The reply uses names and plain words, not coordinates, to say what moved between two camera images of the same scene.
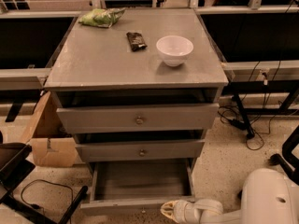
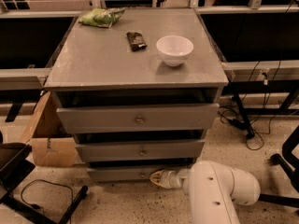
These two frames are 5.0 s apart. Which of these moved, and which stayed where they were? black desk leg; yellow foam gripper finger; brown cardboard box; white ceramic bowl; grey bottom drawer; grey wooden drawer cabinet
Moved: grey bottom drawer; yellow foam gripper finger
Stayed: brown cardboard box; grey wooden drawer cabinet; black desk leg; white ceramic bowl
